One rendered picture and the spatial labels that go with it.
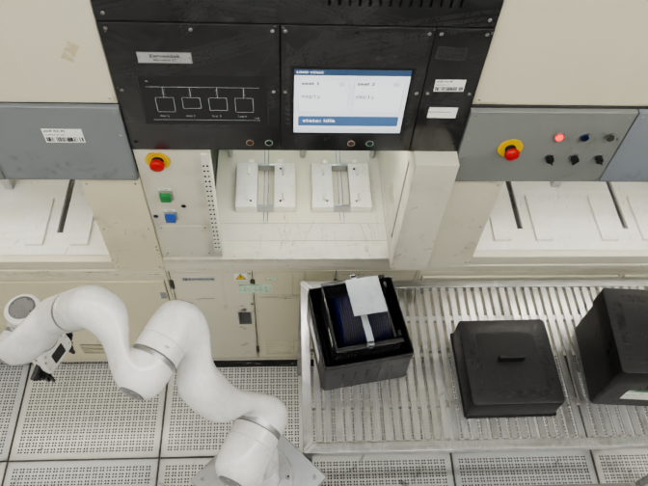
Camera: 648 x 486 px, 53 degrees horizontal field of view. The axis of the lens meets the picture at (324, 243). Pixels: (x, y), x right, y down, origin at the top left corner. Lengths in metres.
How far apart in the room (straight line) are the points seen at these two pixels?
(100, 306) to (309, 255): 1.01
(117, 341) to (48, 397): 1.75
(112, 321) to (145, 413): 1.61
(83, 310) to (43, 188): 1.23
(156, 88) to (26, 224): 0.98
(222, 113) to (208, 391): 0.69
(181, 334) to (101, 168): 0.67
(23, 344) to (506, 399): 1.34
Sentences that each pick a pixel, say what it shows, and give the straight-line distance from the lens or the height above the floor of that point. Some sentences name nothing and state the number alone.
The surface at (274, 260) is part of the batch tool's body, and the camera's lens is 2.21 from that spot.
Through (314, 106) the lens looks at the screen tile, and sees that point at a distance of 1.67.
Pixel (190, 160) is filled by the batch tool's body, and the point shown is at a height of 1.35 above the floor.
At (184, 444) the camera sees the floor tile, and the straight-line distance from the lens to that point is 2.88.
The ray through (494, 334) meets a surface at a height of 0.86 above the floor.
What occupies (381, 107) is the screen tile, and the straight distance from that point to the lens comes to 1.69.
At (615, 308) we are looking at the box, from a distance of 2.18.
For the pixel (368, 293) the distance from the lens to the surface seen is 1.90.
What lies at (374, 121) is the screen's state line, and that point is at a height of 1.51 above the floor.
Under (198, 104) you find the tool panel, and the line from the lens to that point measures 1.68.
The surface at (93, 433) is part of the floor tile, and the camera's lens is 2.97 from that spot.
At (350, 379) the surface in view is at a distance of 2.07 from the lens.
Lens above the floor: 2.71
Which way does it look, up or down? 55 degrees down
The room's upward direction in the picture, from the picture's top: 5 degrees clockwise
